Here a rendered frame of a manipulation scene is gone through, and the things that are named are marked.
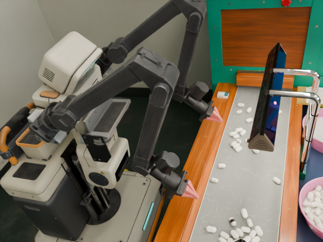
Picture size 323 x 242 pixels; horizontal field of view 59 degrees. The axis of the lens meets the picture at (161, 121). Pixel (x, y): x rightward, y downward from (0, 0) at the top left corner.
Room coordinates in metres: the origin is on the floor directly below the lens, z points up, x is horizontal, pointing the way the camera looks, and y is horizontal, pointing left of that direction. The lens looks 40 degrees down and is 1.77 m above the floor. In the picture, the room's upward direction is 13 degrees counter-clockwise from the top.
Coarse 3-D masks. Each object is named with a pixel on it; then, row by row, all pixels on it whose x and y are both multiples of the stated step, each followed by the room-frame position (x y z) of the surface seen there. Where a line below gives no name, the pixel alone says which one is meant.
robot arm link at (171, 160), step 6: (156, 156) 0.70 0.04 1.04; (162, 156) 0.66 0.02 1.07; (168, 156) 0.67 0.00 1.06; (174, 156) 0.67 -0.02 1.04; (150, 162) 0.70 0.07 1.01; (156, 162) 0.66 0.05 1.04; (162, 162) 0.65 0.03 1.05; (168, 162) 0.64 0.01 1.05; (174, 162) 0.65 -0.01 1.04; (138, 168) 0.67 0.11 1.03; (144, 168) 0.67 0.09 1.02; (150, 168) 0.67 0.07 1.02; (162, 168) 0.65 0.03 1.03; (168, 168) 0.64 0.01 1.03; (174, 168) 0.64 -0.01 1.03; (144, 174) 0.66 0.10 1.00
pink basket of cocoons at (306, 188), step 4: (312, 180) 0.64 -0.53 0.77; (316, 180) 0.64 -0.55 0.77; (320, 180) 0.64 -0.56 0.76; (308, 184) 0.63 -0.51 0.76; (312, 184) 0.63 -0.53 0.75; (316, 184) 0.63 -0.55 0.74; (320, 184) 0.63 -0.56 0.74; (304, 188) 0.62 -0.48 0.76; (308, 188) 0.62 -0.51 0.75; (312, 188) 0.63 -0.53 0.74; (300, 192) 0.60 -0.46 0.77; (304, 192) 0.61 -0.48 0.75; (308, 192) 0.62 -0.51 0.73; (300, 196) 0.58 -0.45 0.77; (304, 196) 0.60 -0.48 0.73; (300, 200) 0.57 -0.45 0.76; (300, 204) 0.55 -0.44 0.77; (300, 208) 0.54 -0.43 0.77; (304, 216) 0.51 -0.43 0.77; (308, 220) 0.49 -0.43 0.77; (308, 224) 0.51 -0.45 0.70; (312, 224) 0.47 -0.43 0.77; (316, 228) 0.45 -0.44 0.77; (316, 232) 0.47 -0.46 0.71; (320, 232) 0.45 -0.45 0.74; (320, 236) 0.45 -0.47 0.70
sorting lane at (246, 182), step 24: (240, 96) 1.30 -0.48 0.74; (240, 120) 1.10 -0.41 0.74; (288, 120) 1.02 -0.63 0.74; (240, 144) 0.94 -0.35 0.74; (216, 168) 0.83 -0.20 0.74; (240, 168) 0.80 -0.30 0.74; (264, 168) 0.77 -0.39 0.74; (216, 192) 0.70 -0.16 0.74; (240, 192) 0.68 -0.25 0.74; (264, 192) 0.65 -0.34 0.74; (216, 216) 0.60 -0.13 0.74; (240, 216) 0.57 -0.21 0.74; (264, 216) 0.55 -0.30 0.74; (192, 240) 0.52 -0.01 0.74; (216, 240) 0.50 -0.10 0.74; (264, 240) 0.47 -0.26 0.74
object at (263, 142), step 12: (276, 48) 1.11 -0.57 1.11; (276, 60) 1.01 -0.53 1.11; (264, 72) 1.02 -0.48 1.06; (264, 84) 0.91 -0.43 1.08; (276, 84) 0.88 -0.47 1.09; (264, 108) 0.74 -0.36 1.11; (276, 108) 0.77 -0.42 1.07; (264, 120) 0.68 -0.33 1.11; (276, 120) 0.71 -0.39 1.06; (252, 132) 0.68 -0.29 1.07; (264, 132) 0.63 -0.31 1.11; (252, 144) 0.63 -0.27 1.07; (264, 144) 0.61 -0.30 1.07
